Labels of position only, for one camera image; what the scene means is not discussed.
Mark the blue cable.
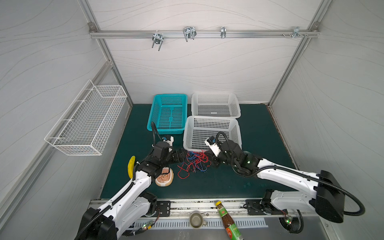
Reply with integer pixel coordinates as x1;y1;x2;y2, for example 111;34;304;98
186;152;208;173

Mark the red cable bundle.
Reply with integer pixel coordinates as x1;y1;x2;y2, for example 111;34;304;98
176;150;211;180

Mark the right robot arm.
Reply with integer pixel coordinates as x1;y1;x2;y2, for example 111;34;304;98
205;137;366;223

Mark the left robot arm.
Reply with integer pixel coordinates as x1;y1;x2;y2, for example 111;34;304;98
75;142;187;240

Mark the clear jar green lid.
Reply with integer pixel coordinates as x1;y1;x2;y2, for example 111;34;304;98
243;151;253;158

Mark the white basket near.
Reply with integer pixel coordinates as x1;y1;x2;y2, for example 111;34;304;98
183;116;242;152

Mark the teal plastic basket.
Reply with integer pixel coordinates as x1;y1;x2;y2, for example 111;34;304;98
147;94;188;135

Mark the yellow banana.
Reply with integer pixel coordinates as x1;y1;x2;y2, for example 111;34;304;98
127;156;136;179

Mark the white basket far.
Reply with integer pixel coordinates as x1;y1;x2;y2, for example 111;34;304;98
191;93;241;119

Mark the metal cup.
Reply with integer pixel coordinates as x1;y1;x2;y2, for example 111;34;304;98
189;212;207;229

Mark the sauce bottle green label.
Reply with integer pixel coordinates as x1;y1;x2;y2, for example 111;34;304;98
216;201;244;240

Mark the metal u-bolt hook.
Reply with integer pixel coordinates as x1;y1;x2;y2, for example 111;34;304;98
152;33;164;51

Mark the small metal clip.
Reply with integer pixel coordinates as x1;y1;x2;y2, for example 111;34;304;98
221;27;227;39

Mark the metal double hook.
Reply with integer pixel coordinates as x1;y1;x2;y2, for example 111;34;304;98
183;27;197;42

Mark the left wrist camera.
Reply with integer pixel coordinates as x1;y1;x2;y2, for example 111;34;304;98
162;135;174;147

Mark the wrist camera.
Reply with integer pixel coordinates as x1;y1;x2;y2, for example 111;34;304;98
162;135;174;147
205;136;221;157

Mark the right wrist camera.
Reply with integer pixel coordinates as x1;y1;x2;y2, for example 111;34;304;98
205;136;221;157

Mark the white wire wall basket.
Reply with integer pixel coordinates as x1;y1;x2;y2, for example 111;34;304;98
44;80;127;156

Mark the metal bracket hook right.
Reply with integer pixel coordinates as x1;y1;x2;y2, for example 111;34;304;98
282;27;309;39

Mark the metal cross rail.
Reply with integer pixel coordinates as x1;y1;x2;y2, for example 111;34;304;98
90;29;321;39

